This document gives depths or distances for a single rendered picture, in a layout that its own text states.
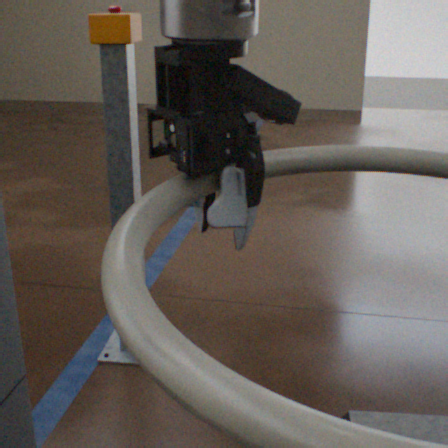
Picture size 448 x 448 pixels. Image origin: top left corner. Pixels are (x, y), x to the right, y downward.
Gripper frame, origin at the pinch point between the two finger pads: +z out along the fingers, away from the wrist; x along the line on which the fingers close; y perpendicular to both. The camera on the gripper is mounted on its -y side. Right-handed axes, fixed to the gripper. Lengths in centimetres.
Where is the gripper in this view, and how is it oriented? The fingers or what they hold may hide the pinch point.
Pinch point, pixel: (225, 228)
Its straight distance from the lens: 65.1
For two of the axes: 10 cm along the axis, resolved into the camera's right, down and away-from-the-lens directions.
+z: 0.0, 9.1, 4.1
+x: 6.6, 3.1, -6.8
